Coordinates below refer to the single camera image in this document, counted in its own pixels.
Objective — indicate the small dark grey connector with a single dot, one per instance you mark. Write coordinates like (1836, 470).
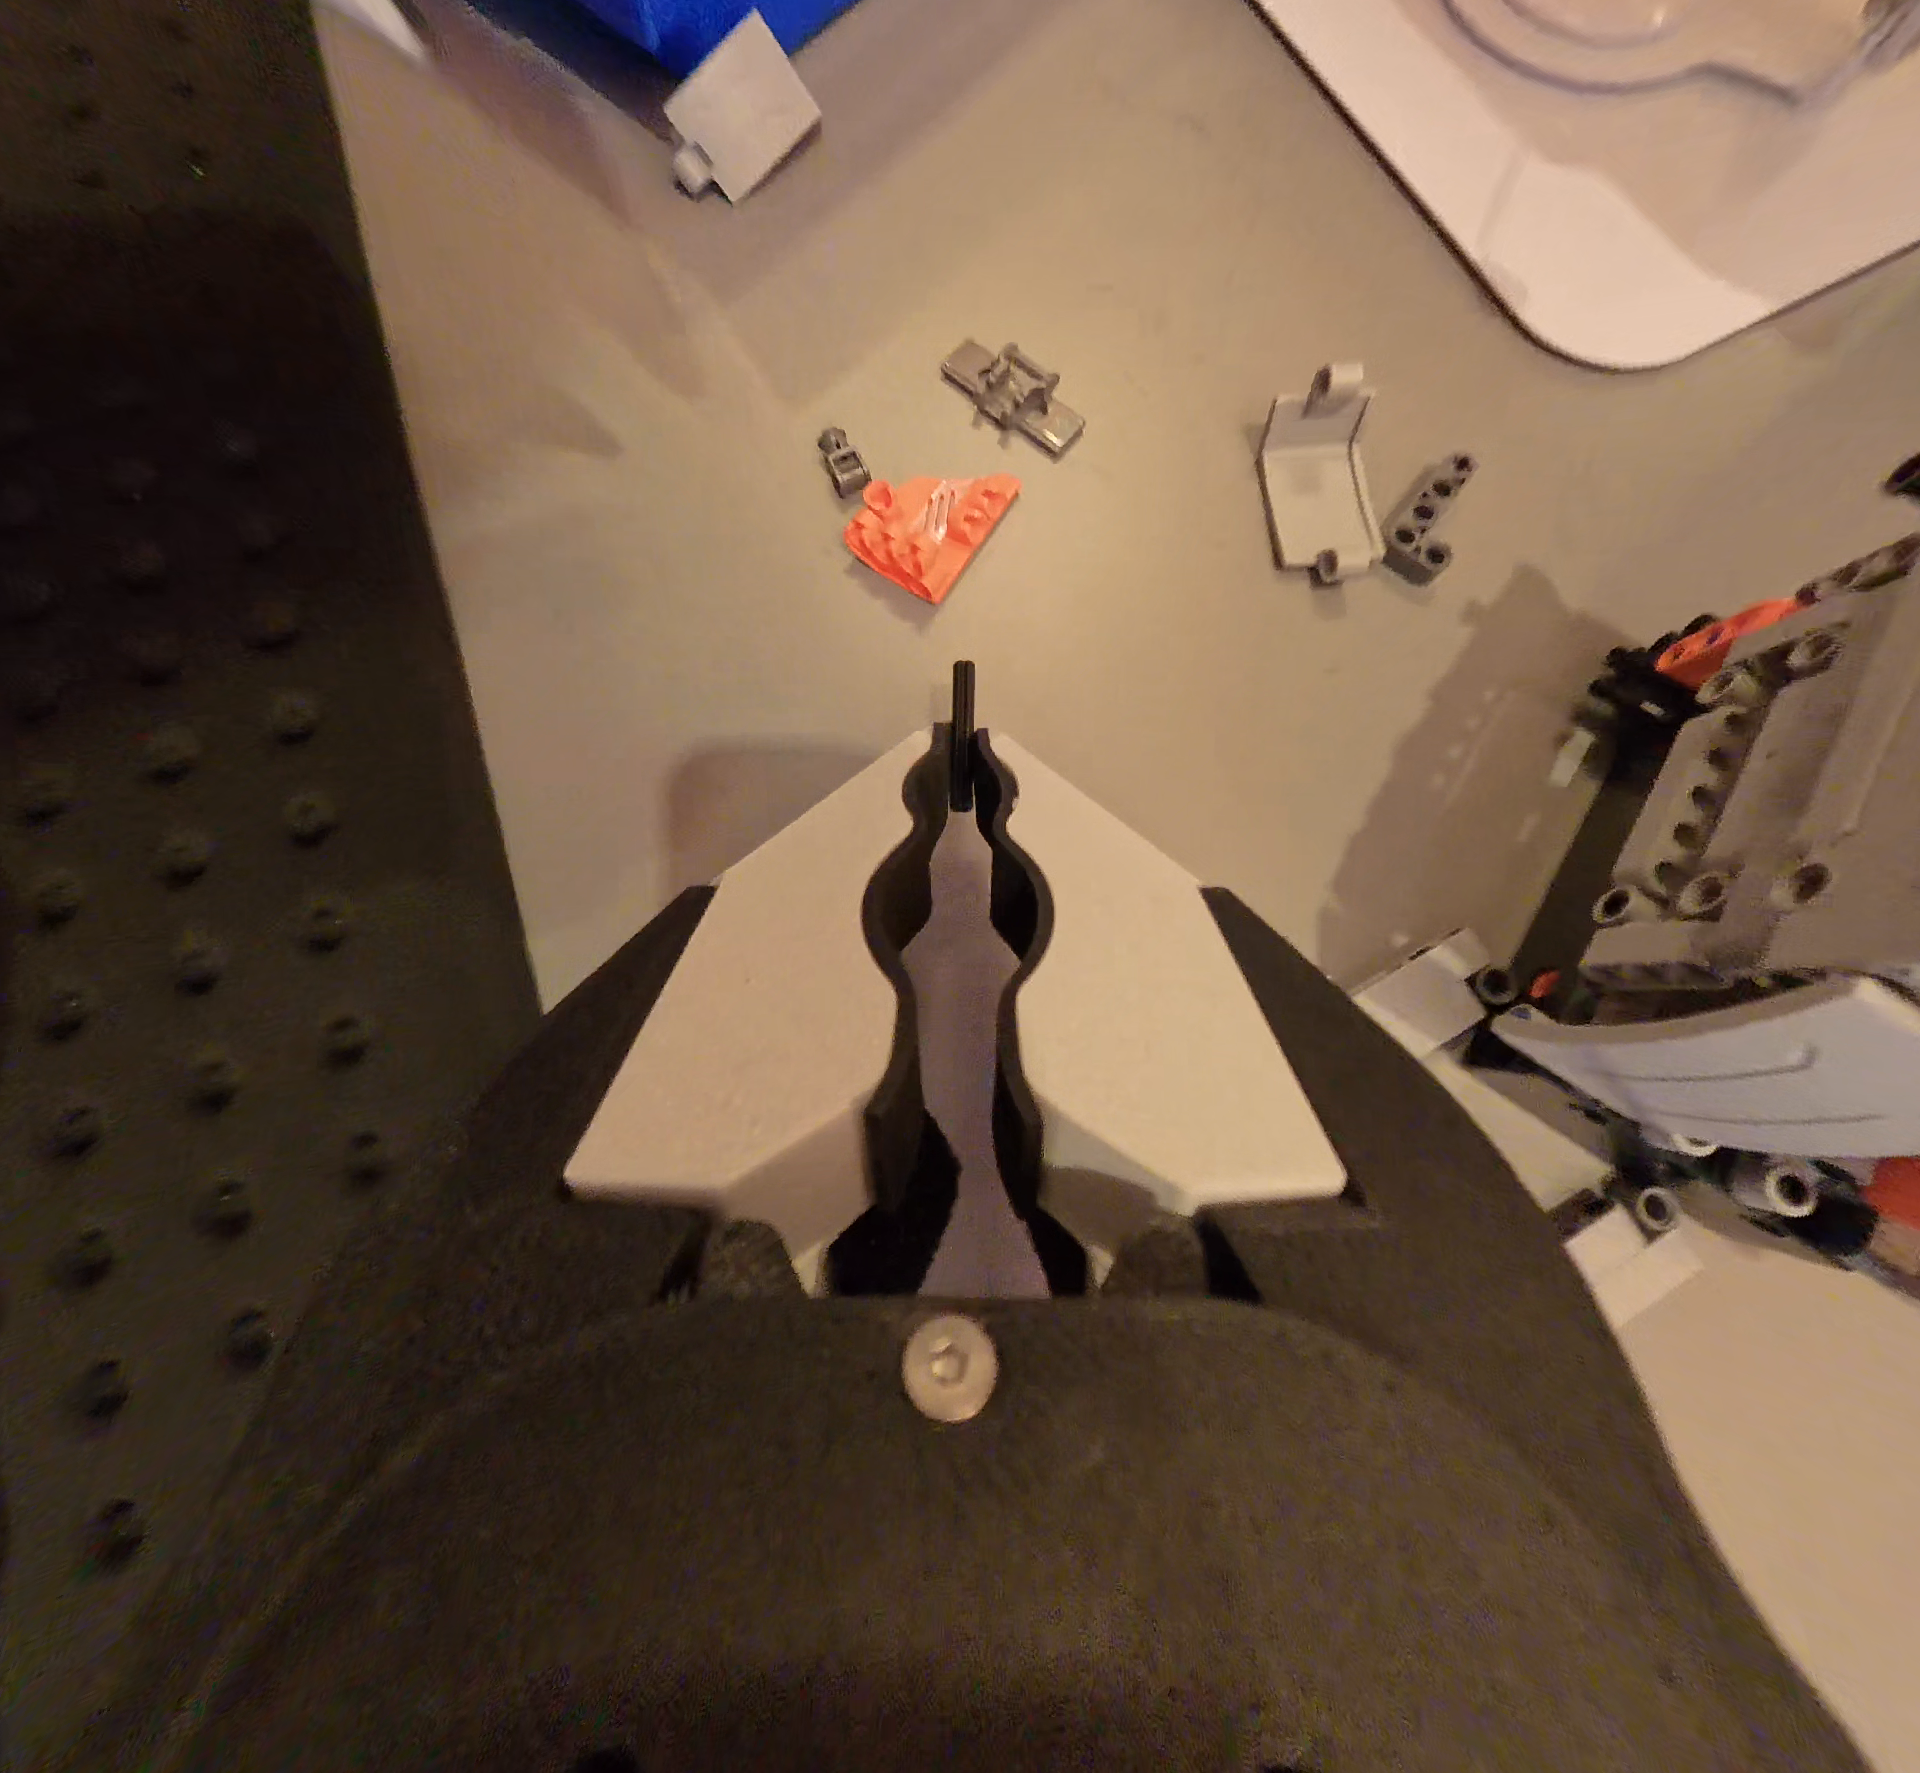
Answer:
(843, 459)

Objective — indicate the dark grey track link piece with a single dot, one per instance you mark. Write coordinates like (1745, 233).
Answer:
(1013, 396)

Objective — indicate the dark grey angled beam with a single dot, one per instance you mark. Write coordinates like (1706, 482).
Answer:
(1423, 521)

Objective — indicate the orange wedge piece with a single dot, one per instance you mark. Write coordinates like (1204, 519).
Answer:
(930, 544)

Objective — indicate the black axle rod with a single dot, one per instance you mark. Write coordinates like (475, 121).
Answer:
(962, 723)

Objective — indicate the toy brick robot model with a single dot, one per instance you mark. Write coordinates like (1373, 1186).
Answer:
(1725, 782)

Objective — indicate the grey square panel piece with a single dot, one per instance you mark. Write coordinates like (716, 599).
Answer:
(750, 101)

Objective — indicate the white tablet stand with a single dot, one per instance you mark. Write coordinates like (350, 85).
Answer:
(1576, 227)

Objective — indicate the light grey curved panel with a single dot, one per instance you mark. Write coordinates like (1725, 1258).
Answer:
(1318, 482)

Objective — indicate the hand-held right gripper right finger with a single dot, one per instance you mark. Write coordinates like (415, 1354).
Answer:
(1171, 1052)

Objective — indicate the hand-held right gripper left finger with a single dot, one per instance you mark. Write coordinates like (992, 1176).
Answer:
(719, 1052)

